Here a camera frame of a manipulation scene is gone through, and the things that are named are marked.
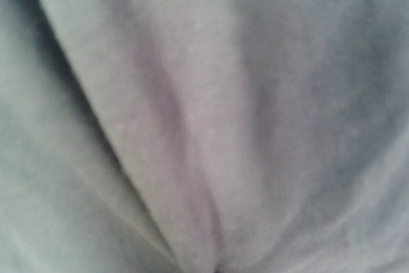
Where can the dark blue t-shirt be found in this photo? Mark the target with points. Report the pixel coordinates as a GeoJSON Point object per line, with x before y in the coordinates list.
{"type": "Point", "coordinates": [204, 135]}

